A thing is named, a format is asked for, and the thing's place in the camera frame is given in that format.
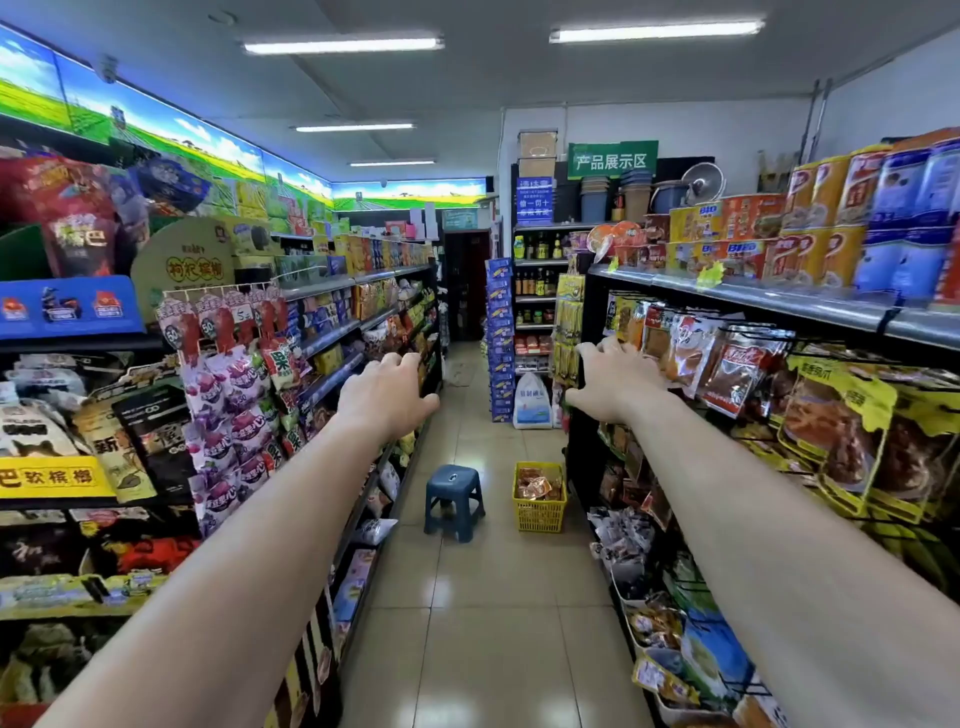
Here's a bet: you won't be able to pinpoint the blue plastic stool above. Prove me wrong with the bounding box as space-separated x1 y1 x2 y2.
423 464 487 544

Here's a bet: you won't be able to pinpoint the row of translucent orange packets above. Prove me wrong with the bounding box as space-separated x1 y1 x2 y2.
603 290 796 419

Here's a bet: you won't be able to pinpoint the pile of orange snack packets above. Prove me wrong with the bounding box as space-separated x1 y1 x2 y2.
515 466 564 502

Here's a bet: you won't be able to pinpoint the person's left forearm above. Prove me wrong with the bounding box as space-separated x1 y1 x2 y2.
33 410 406 728

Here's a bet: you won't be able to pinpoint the beige round display sign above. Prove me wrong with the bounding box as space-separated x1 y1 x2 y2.
130 216 238 325

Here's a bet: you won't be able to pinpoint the person's right forearm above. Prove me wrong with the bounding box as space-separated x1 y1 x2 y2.
622 386 960 728

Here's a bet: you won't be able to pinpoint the blue wall notice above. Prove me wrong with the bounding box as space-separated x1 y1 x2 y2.
515 176 556 226

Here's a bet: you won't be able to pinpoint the landscape wall banner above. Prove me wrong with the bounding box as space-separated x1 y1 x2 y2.
0 22 489 213

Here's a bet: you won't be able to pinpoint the green wall sign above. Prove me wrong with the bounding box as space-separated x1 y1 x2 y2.
566 140 660 181

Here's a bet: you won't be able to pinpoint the person's right hand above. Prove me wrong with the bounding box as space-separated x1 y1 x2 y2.
563 335 669 425

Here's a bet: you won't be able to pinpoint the stack of grey buckets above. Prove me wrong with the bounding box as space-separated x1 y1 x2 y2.
579 176 610 225

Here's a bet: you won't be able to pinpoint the yellow plastic shopping basket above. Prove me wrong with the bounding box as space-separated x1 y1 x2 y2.
512 461 569 535

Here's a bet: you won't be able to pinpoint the hanging purple-white packets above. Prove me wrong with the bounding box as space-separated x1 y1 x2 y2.
155 287 305 540

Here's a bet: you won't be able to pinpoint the row of orange-yellow canisters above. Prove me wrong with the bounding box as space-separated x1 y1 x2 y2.
779 144 894 290

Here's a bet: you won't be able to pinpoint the blue-grey pot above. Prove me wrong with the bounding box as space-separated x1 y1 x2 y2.
649 179 688 216

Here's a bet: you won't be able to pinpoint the rows of colourful boxed goods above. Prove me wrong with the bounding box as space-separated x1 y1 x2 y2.
284 217 444 466

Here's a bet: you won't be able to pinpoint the yellow shelf label strip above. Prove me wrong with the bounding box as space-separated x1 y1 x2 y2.
0 455 118 502

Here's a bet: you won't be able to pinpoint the grey wall pipes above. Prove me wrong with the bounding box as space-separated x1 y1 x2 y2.
797 77 835 165

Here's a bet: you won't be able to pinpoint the row of orange noodle boxes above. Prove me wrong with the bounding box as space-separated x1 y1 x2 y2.
667 193 789 283

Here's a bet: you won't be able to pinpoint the rows of sauce bottles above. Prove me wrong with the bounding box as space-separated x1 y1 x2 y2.
513 232 571 301

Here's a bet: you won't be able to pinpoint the blue display header board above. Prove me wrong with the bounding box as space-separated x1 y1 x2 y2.
0 275 147 343

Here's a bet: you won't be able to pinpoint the stack of blue boxes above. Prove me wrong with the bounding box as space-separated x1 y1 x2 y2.
485 257 517 424

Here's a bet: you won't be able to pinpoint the white printed sack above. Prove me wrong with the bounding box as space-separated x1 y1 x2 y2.
512 372 555 431

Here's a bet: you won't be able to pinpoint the stack of beige buckets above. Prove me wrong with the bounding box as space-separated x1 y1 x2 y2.
621 169 655 225

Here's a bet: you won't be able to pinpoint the person's left hand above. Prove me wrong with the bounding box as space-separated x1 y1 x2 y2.
335 350 442 444

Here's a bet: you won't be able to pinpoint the dark red door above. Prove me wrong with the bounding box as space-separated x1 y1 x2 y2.
443 230 493 343

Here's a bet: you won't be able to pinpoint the hanging yellow strip packets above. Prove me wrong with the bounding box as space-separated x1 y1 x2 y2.
552 273 587 390

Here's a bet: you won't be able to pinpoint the row of blue-white canisters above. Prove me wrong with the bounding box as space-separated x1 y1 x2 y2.
853 128 960 305

